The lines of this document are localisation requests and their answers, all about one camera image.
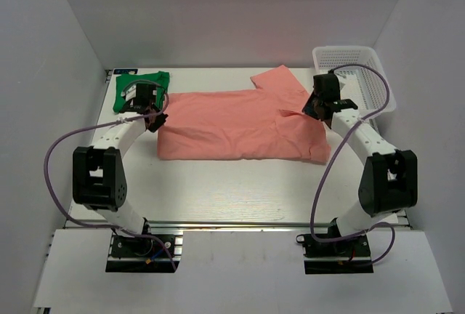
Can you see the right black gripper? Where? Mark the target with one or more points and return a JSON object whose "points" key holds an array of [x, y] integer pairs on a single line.
{"points": [[308, 108]]}

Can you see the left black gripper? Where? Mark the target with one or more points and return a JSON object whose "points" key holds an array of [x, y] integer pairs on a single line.
{"points": [[160, 121]]}

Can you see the pink t-shirt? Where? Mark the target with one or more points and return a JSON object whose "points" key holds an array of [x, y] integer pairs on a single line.
{"points": [[265, 122]]}

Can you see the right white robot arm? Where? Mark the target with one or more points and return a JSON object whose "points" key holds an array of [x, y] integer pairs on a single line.
{"points": [[389, 182]]}

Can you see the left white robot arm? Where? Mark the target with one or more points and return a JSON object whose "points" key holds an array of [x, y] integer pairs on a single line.
{"points": [[99, 180]]}

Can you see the folded green t-shirt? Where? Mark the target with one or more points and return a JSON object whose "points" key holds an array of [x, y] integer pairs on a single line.
{"points": [[125, 81]]}

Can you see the blue label sticker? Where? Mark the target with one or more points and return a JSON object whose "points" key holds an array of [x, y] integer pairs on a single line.
{"points": [[122, 71]]}

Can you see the white plastic basket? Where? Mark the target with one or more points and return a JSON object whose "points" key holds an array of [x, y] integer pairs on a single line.
{"points": [[355, 67]]}

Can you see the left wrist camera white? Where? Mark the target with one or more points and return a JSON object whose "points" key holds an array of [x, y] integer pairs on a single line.
{"points": [[129, 93]]}

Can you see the aluminium table edge rail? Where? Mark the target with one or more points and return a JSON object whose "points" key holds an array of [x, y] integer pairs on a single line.
{"points": [[401, 223]]}

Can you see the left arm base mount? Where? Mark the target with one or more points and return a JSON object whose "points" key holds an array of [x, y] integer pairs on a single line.
{"points": [[137, 255]]}

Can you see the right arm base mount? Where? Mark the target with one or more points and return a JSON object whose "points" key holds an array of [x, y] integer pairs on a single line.
{"points": [[351, 256]]}

